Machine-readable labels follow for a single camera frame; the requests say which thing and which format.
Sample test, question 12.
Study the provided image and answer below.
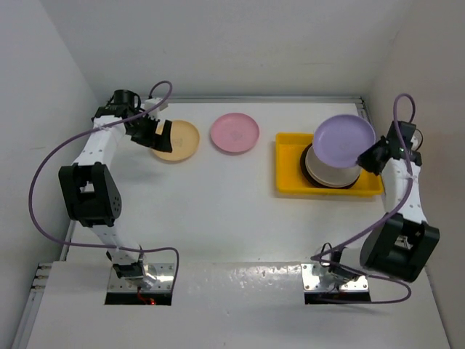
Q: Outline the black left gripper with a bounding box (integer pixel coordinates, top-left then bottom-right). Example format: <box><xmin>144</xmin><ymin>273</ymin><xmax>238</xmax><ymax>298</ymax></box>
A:
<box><xmin>127</xmin><ymin>111</ymin><xmax>171</xmax><ymax>152</ymax></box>

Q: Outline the purple plate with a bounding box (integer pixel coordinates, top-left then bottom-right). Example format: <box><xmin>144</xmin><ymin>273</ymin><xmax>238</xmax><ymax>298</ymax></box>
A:
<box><xmin>312</xmin><ymin>114</ymin><xmax>376</xmax><ymax>169</ymax></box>

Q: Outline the cream white plate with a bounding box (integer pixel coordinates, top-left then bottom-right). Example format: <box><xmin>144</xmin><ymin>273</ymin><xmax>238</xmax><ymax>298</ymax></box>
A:
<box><xmin>303</xmin><ymin>144</ymin><xmax>361</xmax><ymax>188</ymax></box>

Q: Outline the metal rimmed plate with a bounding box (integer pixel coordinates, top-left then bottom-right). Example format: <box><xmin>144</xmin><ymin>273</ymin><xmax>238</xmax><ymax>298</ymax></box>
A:
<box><xmin>299</xmin><ymin>143</ymin><xmax>357</xmax><ymax>189</ymax></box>

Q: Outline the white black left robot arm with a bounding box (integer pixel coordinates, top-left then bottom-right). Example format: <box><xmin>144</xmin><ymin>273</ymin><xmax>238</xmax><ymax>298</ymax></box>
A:
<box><xmin>58</xmin><ymin>89</ymin><xmax>172</xmax><ymax>289</ymax></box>

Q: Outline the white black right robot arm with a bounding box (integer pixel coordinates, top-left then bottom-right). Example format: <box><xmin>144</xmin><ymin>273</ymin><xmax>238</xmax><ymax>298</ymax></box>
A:
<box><xmin>318</xmin><ymin>121</ymin><xmax>440</xmax><ymax>283</ymax></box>

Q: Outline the yellow plastic bin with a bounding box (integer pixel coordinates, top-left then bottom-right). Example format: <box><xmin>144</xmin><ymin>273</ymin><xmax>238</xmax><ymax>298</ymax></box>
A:
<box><xmin>275</xmin><ymin>132</ymin><xmax>384</xmax><ymax>197</ymax></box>

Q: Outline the orange plate far left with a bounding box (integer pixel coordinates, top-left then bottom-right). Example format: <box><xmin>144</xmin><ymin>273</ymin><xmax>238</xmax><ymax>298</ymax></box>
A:
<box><xmin>151</xmin><ymin>120</ymin><xmax>200</xmax><ymax>162</ymax></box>

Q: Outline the pink plate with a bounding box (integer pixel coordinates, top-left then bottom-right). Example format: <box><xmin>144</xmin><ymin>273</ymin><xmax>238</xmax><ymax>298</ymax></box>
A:
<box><xmin>210</xmin><ymin>113</ymin><xmax>260</xmax><ymax>154</ymax></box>

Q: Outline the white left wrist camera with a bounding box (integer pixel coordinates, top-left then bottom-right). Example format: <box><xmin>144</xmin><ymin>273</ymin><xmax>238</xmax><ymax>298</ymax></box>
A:
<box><xmin>142</xmin><ymin>98</ymin><xmax>168</xmax><ymax>119</ymax></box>

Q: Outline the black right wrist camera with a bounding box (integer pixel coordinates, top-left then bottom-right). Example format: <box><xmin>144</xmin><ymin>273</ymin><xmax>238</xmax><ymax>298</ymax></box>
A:
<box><xmin>411</xmin><ymin>129</ymin><xmax>424</xmax><ymax>151</ymax></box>

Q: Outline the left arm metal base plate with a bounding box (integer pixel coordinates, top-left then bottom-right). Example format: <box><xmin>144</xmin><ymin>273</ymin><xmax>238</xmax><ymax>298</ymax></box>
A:
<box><xmin>107</xmin><ymin>263</ymin><xmax>175</xmax><ymax>293</ymax></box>

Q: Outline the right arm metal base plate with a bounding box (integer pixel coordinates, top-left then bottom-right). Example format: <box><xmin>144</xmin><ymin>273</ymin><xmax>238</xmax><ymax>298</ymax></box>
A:
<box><xmin>301</xmin><ymin>262</ymin><xmax>369</xmax><ymax>293</ymax></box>

